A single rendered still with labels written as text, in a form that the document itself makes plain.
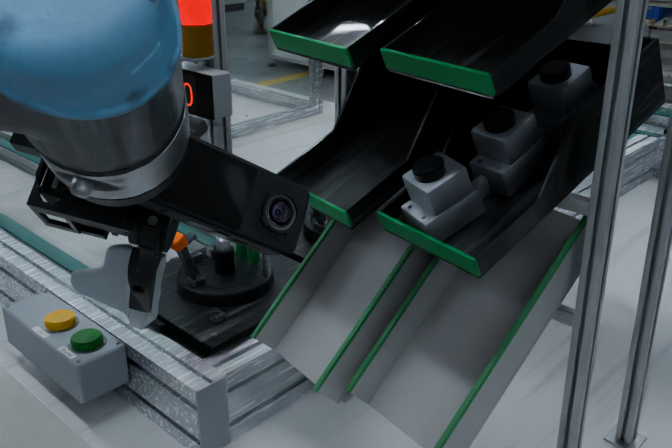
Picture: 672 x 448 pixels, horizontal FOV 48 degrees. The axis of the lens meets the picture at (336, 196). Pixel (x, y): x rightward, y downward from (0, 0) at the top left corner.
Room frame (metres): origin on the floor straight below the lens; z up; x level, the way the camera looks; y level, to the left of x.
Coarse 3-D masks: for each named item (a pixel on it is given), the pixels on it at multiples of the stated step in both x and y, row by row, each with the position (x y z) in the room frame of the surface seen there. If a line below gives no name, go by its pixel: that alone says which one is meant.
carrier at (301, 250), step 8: (312, 216) 1.18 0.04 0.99; (304, 224) 1.14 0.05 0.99; (312, 224) 1.14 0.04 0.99; (304, 232) 1.14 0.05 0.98; (312, 232) 1.12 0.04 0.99; (320, 232) 1.11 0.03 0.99; (304, 240) 1.12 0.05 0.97; (312, 240) 1.12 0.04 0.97; (296, 248) 1.09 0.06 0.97; (304, 248) 1.09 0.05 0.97; (288, 256) 1.08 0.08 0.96; (296, 256) 1.07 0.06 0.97; (304, 256) 1.06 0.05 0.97
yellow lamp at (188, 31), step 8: (208, 24) 1.19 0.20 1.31; (184, 32) 1.17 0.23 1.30; (192, 32) 1.17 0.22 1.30; (200, 32) 1.17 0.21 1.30; (208, 32) 1.18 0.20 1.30; (184, 40) 1.17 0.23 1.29; (192, 40) 1.17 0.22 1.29; (200, 40) 1.17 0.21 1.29; (208, 40) 1.18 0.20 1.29; (184, 48) 1.18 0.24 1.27; (192, 48) 1.17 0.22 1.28; (200, 48) 1.17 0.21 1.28; (208, 48) 1.18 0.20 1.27; (184, 56) 1.18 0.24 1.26; (192, 56) 1.17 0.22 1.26; (200, 56) 1.17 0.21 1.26; (208, 56) 1.18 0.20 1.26
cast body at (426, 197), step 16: (432, 160) 0.65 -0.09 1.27; (448, 160) 0.66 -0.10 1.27; (416, 176) 0.64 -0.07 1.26; (432, 176) 0.63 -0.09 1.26; (448, 176) 0.63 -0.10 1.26; (464, 176) 0.64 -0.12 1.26; (480, 176) 0.68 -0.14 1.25; (416, 192) 0.64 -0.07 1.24; (432, 192) 0.62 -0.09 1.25; (448, 192) 0.63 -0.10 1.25; (464, 192) 0.64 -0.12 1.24; (480, 192) 0.67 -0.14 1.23; (416, 208) 0.65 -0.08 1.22; (432, 208) 0.63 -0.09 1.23; (448, 208) 0.64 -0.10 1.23; (464, 208) 0.64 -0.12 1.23; (480, 208) 0.65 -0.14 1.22; (416, 224) 0.64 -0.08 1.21; (432, 224) 0.63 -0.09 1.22; (448, 224) 0.64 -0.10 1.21; (464, 224) 0.65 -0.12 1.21
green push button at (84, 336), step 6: (84, 330) 0.84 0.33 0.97; (90, 330) 0.84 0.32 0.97; (96, 330) 0.84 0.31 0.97; (72, 336) 0.83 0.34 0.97; (78, 336) 0.83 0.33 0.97; (84, 336) 0.83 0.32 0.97; (90, 336) 0.83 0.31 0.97; (96, 336) 0.83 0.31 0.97; (102, 336) 0.83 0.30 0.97; (72, 342) 0.82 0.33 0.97; (78, 342) 0.82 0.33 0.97; (84, 342) 0.82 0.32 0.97; (90, 342) 0.82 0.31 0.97; (96, 342) 0.82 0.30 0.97; (102, 342) 0.83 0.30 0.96; (78, 348) 0.81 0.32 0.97; (84, 348) 0.81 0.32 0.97; (90, 348) 0.81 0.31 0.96
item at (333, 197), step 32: (384, 64) 0.87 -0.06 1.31; (352, 96) 0.84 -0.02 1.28; (384, 96) 0.87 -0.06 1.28; (416, 96) 0.88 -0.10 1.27; (448, 96) 0.76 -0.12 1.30; (352, 128) 0.85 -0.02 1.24; (384, 128) 0.84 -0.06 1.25; (416, 128) 0.81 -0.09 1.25; (448, 128) 0.76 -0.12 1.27; (320, 160) 0.82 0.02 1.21; (352, 160) 0.80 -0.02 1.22; (384, 160) 0.78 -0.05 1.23; (416, 160) 0.73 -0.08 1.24; (320, 192) 0.76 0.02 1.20; (352, 192) 0.74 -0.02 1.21; (384, 192) 0.71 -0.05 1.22; (352, 224) 0.69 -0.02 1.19
